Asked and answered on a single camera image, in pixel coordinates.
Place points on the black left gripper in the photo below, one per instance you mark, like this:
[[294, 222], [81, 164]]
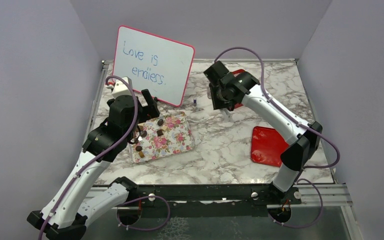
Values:
[[151, 110]]

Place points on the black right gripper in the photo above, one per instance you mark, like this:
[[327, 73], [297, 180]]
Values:
[[217, 104]]

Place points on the red tin lid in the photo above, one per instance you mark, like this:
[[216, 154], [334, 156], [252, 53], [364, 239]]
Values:
[[267, 145]]

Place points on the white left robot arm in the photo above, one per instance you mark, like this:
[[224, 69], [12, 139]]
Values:
[[67, 215]]

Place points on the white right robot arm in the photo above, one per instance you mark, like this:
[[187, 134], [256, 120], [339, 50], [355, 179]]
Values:
[[228, 89]]

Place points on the dark oval chocolate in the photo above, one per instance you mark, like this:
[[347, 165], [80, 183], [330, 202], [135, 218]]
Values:
[[160, 122]]

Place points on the dark round chocolate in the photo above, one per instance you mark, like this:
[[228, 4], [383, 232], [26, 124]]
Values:
[[138, 148]]

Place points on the small brown square chocolate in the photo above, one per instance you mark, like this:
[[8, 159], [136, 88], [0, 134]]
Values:
[[141, 154]]

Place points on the floral tray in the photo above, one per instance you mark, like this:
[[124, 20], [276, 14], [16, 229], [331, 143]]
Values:
[[177, 138]]

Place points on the pink framed whiteboard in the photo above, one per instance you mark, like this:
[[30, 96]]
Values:
[[158, 64]]

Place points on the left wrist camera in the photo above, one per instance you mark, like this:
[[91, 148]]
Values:
[[120, 89]]

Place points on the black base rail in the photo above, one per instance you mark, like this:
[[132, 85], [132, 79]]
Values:
[[203, 200]]

